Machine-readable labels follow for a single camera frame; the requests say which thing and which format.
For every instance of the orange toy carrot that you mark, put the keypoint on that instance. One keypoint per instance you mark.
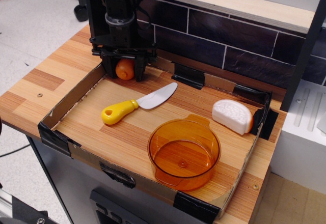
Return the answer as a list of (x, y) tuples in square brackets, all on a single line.
[(125, 69)]

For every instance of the black chair caster wheel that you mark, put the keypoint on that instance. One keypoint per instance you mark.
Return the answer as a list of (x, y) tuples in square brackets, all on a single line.
[(80, 11)]

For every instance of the yellow handled toy knife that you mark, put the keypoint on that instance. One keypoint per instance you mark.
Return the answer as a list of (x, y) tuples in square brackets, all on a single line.
[(116, 112)]

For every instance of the dark vertical post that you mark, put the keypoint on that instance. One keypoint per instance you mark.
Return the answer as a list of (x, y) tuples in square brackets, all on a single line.
[(99, 29), (304, 55)]

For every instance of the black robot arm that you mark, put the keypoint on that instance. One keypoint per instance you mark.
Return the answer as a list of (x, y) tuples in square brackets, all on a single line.
[(123, 9)]

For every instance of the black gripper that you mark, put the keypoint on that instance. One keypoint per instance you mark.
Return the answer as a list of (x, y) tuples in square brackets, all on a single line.
[(125, 43)]

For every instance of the dark brick backsplash panel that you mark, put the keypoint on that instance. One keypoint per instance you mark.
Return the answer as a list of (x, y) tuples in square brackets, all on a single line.
[(259, 51)]

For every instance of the dark left vertical post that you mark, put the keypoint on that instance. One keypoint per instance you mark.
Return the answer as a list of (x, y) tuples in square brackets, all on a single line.
[(99, 29)]

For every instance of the white side unit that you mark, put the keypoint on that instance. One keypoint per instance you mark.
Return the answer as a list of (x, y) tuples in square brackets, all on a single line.
[(299, 155)]

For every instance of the cardboard fence with black tape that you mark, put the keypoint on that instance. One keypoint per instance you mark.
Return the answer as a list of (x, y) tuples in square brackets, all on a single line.
[(93, 160)]

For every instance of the orange transparent plastic pot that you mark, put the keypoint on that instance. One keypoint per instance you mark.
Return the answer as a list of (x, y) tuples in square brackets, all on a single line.
[(184, 152)]

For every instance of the dark right vertical post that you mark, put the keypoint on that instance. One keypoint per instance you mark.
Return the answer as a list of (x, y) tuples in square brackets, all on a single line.
[(304, 55)]

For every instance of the white toy cheese wedge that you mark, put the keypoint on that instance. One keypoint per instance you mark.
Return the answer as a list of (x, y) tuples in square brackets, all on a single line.
[(233, 115)]

